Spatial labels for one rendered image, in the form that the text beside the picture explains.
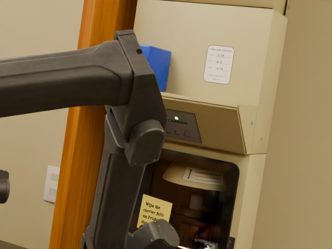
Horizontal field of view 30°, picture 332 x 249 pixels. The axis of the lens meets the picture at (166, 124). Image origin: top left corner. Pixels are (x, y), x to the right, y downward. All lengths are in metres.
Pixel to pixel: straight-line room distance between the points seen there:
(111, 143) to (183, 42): 0.59
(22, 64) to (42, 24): 1.44
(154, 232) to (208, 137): 0.28
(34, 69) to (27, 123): 1.45
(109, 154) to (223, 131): 0.45
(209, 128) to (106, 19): 0.36
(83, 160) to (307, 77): 0.65
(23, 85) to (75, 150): 0.73
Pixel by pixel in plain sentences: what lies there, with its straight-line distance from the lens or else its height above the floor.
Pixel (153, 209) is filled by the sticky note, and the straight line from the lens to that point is 1.36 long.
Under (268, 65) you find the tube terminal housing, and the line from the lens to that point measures 1.31.
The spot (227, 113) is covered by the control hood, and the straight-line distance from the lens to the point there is 1.19.
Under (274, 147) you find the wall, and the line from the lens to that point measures 1.72.
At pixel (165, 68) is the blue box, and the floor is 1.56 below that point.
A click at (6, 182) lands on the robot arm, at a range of 1.27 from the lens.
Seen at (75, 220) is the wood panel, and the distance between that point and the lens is 1.44.
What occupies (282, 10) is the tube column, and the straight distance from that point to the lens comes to 1.38.
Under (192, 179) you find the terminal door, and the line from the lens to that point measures 1.30.
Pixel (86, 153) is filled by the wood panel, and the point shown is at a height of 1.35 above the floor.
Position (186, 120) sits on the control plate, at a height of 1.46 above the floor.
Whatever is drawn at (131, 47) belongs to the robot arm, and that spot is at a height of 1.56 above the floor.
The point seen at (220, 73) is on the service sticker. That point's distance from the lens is 1.31.
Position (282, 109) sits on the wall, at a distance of 1.71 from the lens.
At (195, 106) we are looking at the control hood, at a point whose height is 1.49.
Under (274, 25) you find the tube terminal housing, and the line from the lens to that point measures 1.31.
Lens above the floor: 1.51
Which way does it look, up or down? 3 degrees down
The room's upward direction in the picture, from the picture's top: 9 degrees clockwise
